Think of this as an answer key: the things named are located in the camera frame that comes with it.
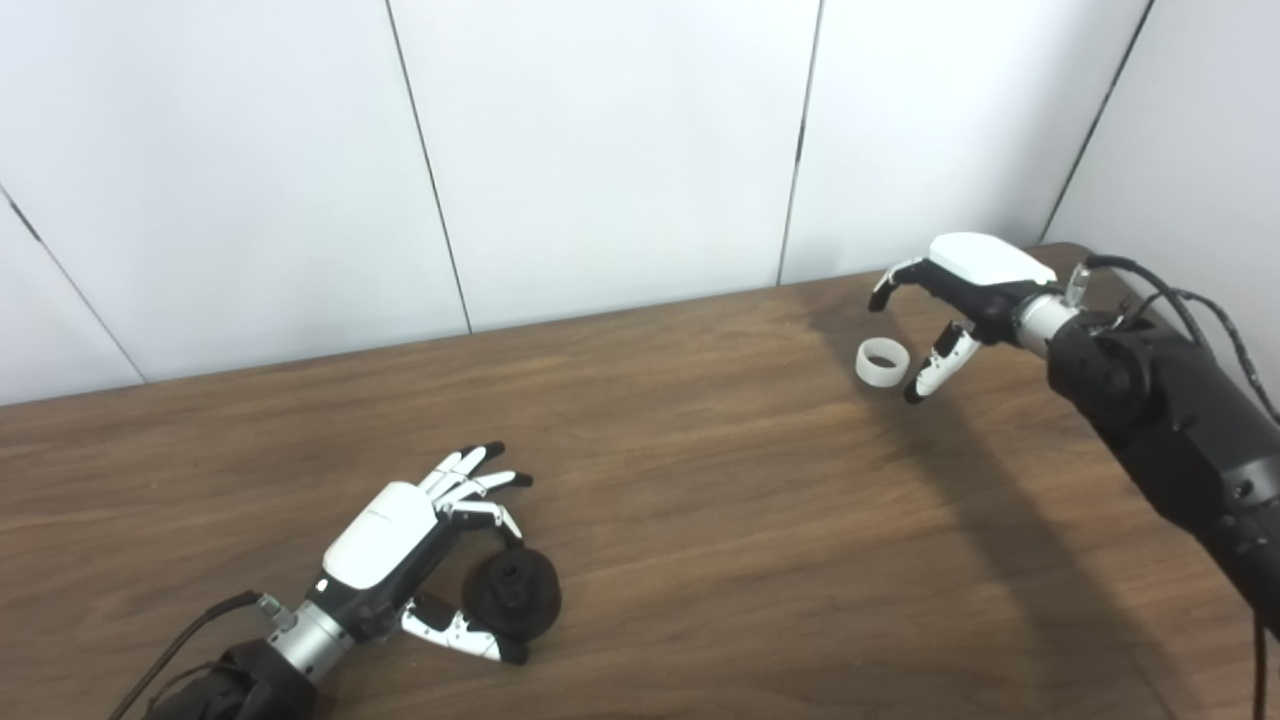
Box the round black part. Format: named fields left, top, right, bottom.
left=462, top=549, right=562, bottom=641

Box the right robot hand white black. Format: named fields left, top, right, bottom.
left=868, top=232, right=1059, bottom=406

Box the white ring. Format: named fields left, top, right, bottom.
left=855, top=338, right=912, bottom=391

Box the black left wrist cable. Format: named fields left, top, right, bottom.
left=105, top=590, right=293, bottom=720

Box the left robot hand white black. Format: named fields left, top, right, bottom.
left=305, top=441, right=534, bottom=666

